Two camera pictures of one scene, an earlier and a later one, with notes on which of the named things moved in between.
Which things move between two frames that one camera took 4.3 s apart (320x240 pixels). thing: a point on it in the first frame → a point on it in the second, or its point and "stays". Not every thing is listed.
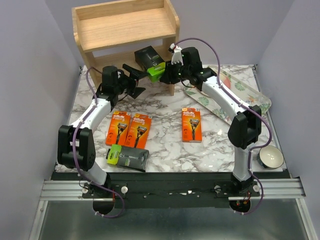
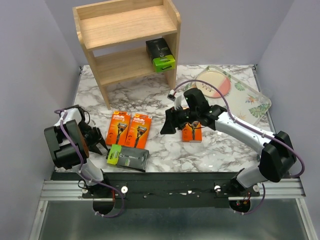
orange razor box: [138, 131] stays
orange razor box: [118, 127] stays
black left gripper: [133, 90] → [90, 143]
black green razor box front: [132, 158] stays
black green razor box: [148, 59] → [160, 55]
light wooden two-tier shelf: [137, 33] stays
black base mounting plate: [169, 190] stays
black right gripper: [167, 77] → [172, 121]
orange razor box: [191, 125] stays
